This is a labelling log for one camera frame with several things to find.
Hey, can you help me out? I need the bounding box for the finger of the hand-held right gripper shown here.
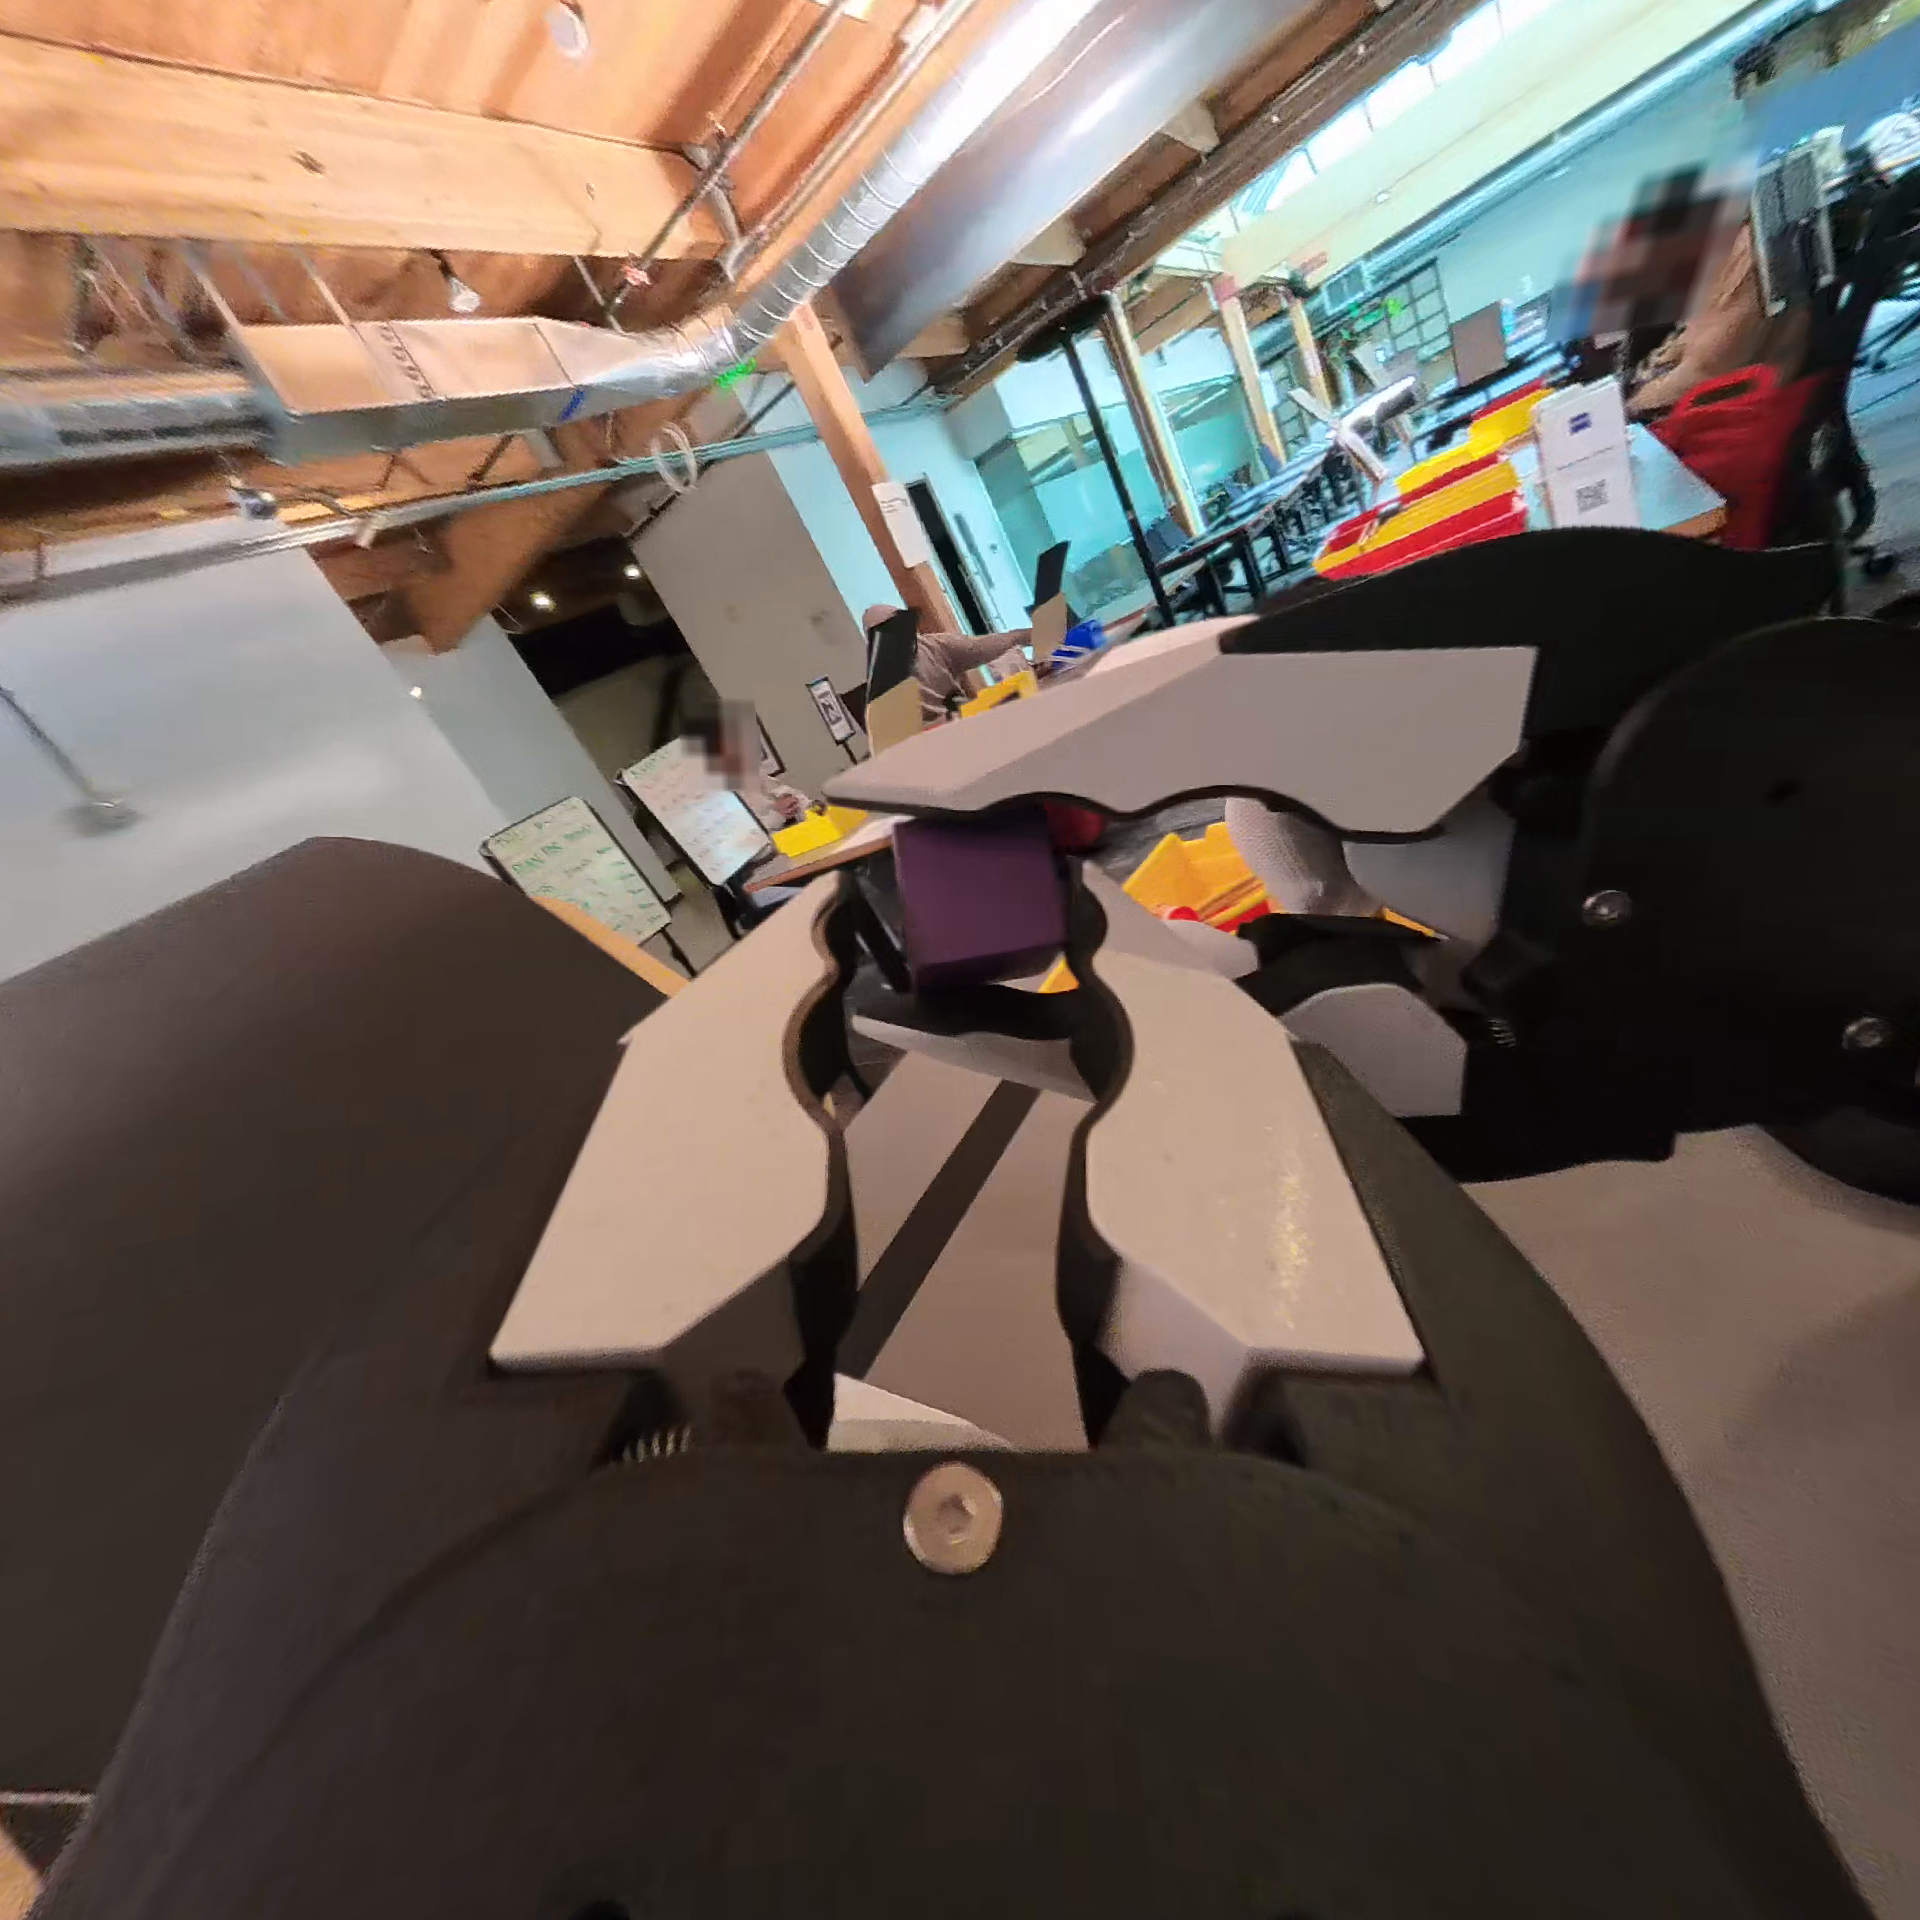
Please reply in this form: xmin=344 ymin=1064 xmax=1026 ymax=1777
xmin=822 ymin=614 xmax=1543 ymax=840
xmin=847 ymin=878 xmax=1466 ymax=1123

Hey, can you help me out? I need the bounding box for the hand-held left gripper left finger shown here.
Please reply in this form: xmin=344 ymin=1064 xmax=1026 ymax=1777
xmin=486 ymin=879 xmax=858 ymax=1448

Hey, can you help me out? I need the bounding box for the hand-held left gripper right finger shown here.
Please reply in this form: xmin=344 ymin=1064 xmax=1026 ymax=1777
xmin=1058 ymin=863 xmax=1431 ymax=1448

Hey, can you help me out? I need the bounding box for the purple cube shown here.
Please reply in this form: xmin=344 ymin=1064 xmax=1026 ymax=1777
xmin=891 ymin=815 xmax=1072 ymax=995

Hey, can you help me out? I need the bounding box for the person's right hand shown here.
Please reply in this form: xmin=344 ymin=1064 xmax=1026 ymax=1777
xmin=1222 ymin=796 xmax=1385 ymax=920

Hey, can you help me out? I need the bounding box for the red plastic bin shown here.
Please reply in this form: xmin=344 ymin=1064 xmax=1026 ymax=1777
xmin=1313 ymin=483 xmax=1530 ymax=581

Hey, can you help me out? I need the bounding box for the whiteboard with writing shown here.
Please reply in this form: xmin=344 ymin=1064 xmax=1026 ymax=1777
xmin=617 ymin=739 xmax=776 ymax=888
xmin=479 ymin=796 xmax=673 ymax=951

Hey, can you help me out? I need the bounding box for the red chair back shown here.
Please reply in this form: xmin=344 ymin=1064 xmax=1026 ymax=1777
xmin=1649 ymin=364 xmax=1829 ymax=553

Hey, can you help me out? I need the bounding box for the white sign card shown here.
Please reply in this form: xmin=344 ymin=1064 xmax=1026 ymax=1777
xmin=1529 ymin=377 xmax=1641 ymax=531

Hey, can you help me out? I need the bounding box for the dark board on white stand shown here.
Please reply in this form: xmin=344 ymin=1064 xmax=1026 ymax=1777
xmin=0 ymin=833 xmax=695 ymax=1793

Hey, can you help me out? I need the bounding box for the black office chair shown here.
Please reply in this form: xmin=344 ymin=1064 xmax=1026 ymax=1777
xmin=1746 ymin=128 xmax=1920 ymax=607

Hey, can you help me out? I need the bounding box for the large dark grey duct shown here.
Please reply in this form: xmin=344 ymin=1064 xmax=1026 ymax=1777
xmin=829 ymin=0 xmax=1359 ymax=377

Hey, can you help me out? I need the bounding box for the ribbed silver air duct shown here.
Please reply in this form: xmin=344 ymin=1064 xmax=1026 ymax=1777
xmin=545 ymin=0 xmax=1157 ymax=441

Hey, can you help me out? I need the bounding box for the rectangular metal air duct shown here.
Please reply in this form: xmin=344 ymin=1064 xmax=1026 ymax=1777
xmin=224 ymin=310 xmax=722 ymax=470

